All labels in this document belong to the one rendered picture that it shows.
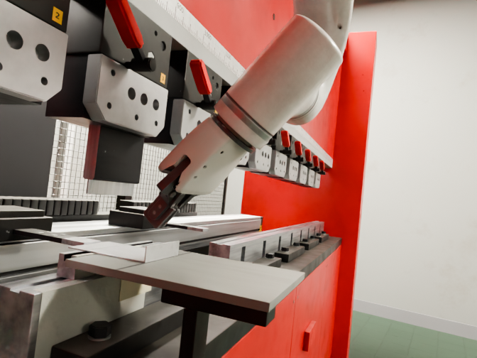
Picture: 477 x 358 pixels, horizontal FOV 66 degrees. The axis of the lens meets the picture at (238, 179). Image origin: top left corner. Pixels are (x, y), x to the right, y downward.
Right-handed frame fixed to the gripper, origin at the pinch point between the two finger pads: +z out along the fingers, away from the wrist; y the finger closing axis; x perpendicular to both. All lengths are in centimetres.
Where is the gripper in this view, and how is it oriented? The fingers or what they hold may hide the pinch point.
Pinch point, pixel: (160, 211)
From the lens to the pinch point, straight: 53.5
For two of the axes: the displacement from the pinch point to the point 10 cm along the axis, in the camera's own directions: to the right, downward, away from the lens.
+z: -6.7, 7.1, 2.1
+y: -3.6, -0.7, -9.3
